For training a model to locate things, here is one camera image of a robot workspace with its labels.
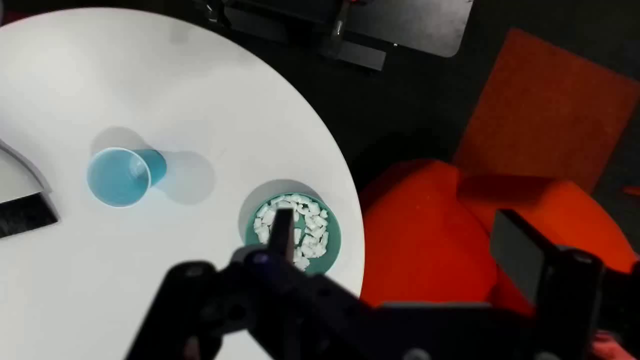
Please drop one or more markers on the orange armchair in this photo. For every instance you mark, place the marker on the orange armchair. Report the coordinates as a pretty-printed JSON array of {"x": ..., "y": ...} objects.
[{"x": 426, "y": 230}]

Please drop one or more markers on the teal green bowl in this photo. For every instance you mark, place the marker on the teal green bowl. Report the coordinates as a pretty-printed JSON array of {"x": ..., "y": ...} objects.
[{"x": 325, "y": 263}]

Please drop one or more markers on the white foam pieces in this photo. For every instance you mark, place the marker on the white foam pieces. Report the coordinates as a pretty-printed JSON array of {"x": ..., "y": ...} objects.
[{"x": 310, "y": 226}]

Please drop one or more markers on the white brush with black bristles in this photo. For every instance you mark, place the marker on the white brush with black bristles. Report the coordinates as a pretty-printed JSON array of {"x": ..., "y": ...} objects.
[{"x": 25, "y": 195}]

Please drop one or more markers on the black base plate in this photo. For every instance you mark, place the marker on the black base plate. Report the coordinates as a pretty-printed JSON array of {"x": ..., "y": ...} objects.
[{"x": 351, "y": 29}]

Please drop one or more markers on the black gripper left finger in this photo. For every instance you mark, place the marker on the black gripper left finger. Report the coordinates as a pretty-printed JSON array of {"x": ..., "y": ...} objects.
[{"x": 281, "y": 240}]

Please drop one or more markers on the light blue plastic cup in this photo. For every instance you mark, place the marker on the light blue plastic cup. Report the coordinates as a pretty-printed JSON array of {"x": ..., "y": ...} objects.
[{"x": 120, "y": 177}]

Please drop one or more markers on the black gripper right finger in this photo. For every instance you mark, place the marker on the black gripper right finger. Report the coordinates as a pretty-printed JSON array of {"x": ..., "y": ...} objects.
[{"x": 526, "y": 263}]

